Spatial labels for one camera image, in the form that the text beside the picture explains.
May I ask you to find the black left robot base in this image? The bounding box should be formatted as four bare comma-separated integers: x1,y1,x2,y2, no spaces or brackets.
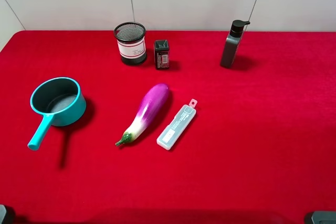
0,205,15,224

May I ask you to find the dark grey pump bottle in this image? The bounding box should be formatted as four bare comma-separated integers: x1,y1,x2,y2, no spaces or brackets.
220,19,250,68

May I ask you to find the clear plastic case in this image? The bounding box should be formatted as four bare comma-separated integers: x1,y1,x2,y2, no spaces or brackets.
156,99,197,150

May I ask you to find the teal saucepan with handle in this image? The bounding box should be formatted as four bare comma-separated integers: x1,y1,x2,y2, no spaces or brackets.
27,77,87,151

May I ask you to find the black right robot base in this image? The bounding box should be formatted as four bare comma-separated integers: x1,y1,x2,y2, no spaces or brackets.
304,211,336,224

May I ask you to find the red tablecloth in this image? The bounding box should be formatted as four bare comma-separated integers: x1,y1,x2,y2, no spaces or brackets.
1,31,335,223

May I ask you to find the black mesh pen holder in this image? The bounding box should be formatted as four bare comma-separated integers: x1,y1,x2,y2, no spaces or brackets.
113,22,146,66

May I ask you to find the purple toy eggplant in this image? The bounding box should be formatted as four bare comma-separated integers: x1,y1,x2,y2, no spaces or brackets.
115,83,170,146

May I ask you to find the small black box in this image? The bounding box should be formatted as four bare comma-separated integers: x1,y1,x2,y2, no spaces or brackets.
154,39,170,70

